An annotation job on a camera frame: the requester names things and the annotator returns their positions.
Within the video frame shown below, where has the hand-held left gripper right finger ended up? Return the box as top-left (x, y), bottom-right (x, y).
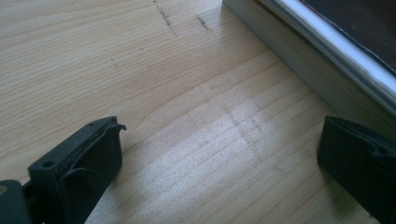
top-left (317, 115), bottom-right (396, 224)

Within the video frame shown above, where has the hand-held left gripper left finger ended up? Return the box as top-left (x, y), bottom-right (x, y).
top-left (27, 116), bottom-right (127, 224)

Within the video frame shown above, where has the white book with picture grid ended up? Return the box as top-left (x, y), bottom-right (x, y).
top-left (222, 0), bottom-right (396, 141)

